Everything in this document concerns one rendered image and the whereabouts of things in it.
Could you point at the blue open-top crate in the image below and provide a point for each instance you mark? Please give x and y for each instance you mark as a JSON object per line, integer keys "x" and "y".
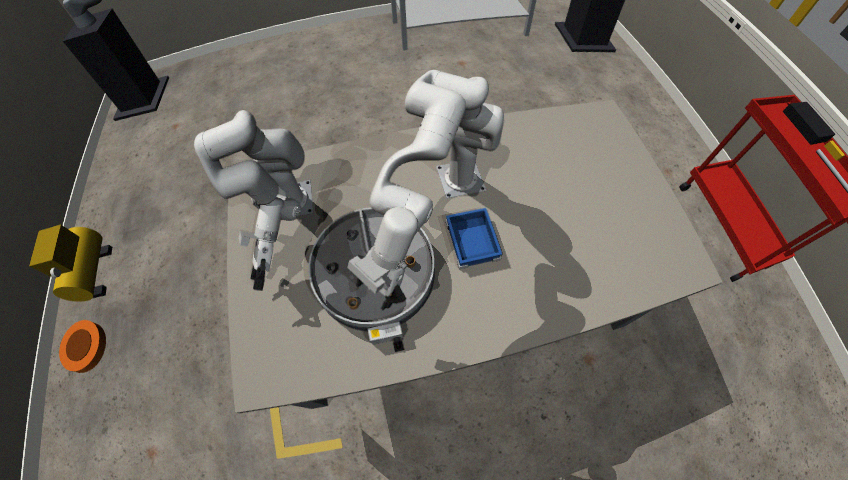
{"x": 475, "y": 237}

